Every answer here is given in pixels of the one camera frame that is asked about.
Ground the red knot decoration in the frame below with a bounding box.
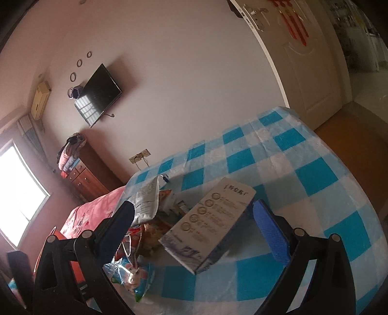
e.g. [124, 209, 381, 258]
[268, 0, 311, 47]

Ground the white door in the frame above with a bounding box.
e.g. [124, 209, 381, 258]
[230, 0, 343, 131]

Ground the yellowed wall air conditioner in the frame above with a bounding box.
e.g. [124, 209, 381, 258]
[30, 79, 52, 122]

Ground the bright window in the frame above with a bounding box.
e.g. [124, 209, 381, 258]
[0, 139, 50, 243]

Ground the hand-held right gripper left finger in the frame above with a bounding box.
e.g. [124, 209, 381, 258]
[32, 200, 135, 315]

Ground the grey blue curtain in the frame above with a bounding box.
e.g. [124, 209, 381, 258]
[15, 113, 53, 194]

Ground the dark hanging cloth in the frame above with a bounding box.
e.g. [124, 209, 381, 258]
[227, 0, 243, 19]

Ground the blue white snack bag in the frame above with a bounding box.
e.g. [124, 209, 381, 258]
[103, 254, 156, 303]

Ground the yellow snack wrapper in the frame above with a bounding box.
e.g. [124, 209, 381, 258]
[141, 216, 172, 258]

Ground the stack of folded blankets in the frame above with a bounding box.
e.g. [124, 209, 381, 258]
[56, 133, 87, 172]

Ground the long white carton box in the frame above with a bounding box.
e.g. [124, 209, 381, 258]
[158, 177, 257, 275]

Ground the black wall television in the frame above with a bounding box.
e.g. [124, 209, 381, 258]
[74, 63, 122, 128]

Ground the brown wooden cabinet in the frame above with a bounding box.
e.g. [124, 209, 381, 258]
[61, 141, 122, 202]

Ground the blue white checkered tablecloth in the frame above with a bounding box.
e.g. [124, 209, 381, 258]
[113, 106, 384, 315]

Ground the white kitchen cabinet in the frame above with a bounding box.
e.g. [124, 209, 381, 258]
[332, 0, 388, 73]

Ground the silver snack bag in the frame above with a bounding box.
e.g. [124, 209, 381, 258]
[129, 175, 161, 228]

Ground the silver door handle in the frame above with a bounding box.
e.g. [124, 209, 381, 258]
[245, 6, 269, 31]

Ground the red snack packet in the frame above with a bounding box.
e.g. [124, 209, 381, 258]
[121, 226, 146, 258]

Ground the orange snack wrapper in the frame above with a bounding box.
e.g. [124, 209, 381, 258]
[160, 189, 174, 209]

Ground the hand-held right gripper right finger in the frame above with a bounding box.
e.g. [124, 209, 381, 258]
[251, 199, 356, 315]

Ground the brown sachet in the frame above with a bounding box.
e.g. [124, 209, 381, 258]
[173, 201, 190, 217]

